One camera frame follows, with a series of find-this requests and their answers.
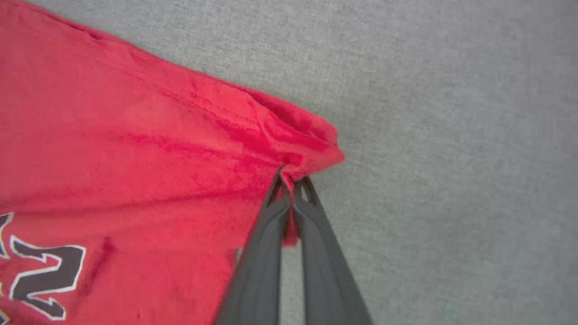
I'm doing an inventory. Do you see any red white sports jersey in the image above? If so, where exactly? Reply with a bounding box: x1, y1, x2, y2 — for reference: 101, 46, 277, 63
0, 0, 345, 325

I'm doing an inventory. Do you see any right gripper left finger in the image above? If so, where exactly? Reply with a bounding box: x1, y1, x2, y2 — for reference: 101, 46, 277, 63
212, 166, 292, 325

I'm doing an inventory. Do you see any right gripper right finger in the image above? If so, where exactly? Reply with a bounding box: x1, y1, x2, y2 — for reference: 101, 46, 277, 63
292, 176, 373, 325

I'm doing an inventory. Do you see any grey fabric sofa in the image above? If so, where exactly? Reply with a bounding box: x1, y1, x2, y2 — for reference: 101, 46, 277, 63
27, 0, 578, 325

